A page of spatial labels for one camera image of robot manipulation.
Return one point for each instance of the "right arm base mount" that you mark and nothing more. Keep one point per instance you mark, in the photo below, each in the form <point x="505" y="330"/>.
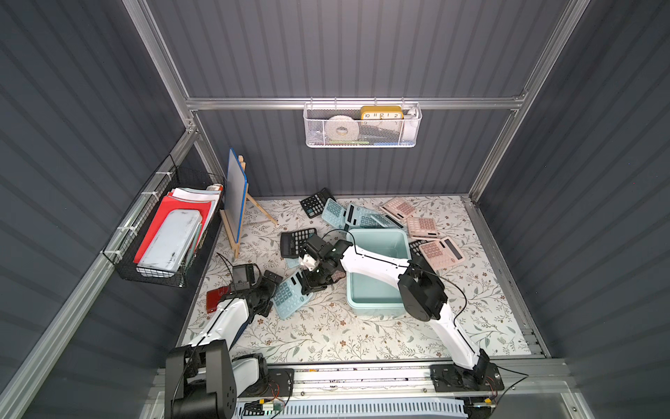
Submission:
<point x="449" y="378"/>

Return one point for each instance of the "white pencil case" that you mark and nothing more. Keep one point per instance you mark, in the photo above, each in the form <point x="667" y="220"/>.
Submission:
<point x="171" y="244"/>

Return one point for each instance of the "blue calculator back left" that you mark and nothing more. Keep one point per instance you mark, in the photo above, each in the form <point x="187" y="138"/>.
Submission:
<point x="335" y="214"/>

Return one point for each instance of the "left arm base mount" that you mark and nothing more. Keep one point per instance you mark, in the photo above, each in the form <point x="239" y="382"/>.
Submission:
<point x="277" y="382"/>

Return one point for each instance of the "red folder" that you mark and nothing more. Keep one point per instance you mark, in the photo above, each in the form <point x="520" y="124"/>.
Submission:
<point x="168" y="204"/>

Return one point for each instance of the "pink calculator middle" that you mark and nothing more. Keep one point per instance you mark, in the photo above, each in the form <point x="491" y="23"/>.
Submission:
<point x="422" y="228"/>

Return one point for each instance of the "small circuit board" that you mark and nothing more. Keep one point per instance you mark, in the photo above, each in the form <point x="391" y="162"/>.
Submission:
<point x="262" y="408"/>

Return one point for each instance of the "white papers in basket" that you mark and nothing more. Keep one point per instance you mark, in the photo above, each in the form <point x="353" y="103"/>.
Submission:
<point x="212" y="195"/>

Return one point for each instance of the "pink calculator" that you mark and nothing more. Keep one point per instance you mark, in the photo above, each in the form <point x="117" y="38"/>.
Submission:
<point x="399" y="209"/>
<point x="442" y="254"/>
<point x="422" y="228"/>

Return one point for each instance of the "white wire wall basket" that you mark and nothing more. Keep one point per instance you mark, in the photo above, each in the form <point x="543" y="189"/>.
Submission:
<point x="372" y="133"/>

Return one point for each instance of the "floral table mat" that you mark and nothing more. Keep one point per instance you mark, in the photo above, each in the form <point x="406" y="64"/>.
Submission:
<point x="327" y="329"/>

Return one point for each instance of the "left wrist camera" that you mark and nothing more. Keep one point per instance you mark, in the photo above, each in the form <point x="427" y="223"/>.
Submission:
<point x="244" y="277"/>

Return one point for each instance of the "blue framed whiteboard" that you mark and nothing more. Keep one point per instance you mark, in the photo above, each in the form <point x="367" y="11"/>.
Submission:
<point x="235" y="195"/>

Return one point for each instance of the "black calculator on blue one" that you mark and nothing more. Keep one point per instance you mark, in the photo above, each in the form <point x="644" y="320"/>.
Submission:
<point x="291" y="241"/>

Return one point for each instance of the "blue calculator under black one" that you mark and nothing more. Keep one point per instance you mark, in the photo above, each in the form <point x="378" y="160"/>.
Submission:
<point x="292" y="262"/>

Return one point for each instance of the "blue calculator back right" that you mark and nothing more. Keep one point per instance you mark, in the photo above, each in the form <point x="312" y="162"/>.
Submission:
<point x="385" y="221"/>

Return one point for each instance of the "pink calculator front right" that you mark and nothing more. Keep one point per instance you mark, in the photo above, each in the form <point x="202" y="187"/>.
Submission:
<point x="442" y="254"/>

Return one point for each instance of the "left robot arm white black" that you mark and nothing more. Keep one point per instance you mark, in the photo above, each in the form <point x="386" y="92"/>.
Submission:
<point x="202" y="379"/>

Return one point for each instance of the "black calculator at back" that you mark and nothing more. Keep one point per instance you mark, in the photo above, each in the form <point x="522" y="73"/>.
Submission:
<point x="314" y="205"/>

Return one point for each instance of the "mint green storage box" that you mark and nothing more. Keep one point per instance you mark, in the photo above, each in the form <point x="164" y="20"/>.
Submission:
<point x="373" y="265"/>

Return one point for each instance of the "black wire side basket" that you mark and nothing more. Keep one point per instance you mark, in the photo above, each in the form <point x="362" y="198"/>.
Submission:
<point x="123" y="248"/>

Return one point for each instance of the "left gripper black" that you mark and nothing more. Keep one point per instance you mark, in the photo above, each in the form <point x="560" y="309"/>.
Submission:
<point x="267" y="296"/>

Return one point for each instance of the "large blue calculator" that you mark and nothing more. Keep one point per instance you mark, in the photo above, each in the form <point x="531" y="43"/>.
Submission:
<point x="289" y="297"/>

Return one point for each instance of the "navy blue case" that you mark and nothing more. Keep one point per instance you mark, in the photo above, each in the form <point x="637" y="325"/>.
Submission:
<point x="241" y="331"/>

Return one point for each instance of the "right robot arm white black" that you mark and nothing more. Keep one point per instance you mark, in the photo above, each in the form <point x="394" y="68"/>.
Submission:
<point x="422" y="292"/>

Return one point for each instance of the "pink calculator back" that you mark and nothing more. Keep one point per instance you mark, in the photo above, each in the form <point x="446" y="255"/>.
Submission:
<point x="399" y="209"/>

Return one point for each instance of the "yellow clock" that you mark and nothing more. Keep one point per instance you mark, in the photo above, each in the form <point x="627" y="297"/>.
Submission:
<point x="381" y="113"/>

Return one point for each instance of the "red stapler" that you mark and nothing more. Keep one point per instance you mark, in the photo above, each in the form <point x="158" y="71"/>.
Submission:
<point x="214" y="297"/>

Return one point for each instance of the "white tape roll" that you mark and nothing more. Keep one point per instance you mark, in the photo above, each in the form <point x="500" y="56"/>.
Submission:
<point x="342" y="128"/>

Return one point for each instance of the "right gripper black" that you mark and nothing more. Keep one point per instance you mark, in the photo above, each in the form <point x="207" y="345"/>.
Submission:
<point x="318" y="273"/>

